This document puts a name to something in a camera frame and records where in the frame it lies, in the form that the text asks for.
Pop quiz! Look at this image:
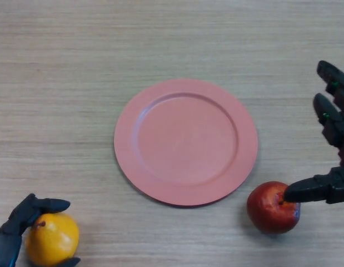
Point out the yellow pear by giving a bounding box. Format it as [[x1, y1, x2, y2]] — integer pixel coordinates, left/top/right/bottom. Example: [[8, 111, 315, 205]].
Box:
[[25, 212, 80, 267]]

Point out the pink round plate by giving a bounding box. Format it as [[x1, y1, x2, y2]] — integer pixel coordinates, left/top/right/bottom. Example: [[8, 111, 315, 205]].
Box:
[[114, 78, 259, 209]]

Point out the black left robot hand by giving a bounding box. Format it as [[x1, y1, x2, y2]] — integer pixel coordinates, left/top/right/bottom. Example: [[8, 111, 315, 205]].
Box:
[[0, 194, 81, 267]]

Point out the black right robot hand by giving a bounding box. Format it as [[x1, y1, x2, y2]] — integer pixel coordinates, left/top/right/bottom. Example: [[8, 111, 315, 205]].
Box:
[[282, 60, 344, 205]]

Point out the red apple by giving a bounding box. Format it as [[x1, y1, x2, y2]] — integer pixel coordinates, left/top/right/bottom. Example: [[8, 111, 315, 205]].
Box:
[[246, 181, 301, 234]]

